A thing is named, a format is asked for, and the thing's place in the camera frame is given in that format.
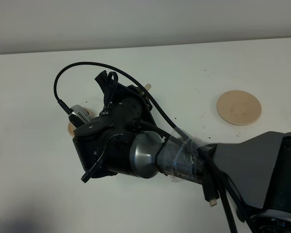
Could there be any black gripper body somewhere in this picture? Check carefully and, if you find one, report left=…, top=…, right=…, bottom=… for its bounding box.
left=73, top=71, right=155, bottom=179

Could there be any beige clay teapot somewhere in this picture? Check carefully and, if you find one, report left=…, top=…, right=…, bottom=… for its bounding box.
left=140, top=83, right=151, bottom=96

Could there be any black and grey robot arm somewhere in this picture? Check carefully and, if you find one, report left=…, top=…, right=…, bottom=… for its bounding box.
left=73, top=71, right=291, bottom=233

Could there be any beige round teapot coaster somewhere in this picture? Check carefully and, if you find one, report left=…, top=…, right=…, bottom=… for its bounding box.
left=216, top=90, right=262, bottom=126

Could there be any beige teacup rear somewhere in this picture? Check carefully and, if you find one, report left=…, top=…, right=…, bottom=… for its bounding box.
left=84, top=108, right=92, bottom=119

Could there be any beige saucer rear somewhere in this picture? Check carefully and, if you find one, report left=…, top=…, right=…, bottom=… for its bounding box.
left=67, top=122, right=76, bottom=137

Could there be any loose black usb plug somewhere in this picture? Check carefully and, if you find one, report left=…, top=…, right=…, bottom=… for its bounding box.
left=202, top=174, right=219, bottom=207

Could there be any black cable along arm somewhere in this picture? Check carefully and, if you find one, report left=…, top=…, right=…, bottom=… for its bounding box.
left=133, top=120, right=253, bottom=233

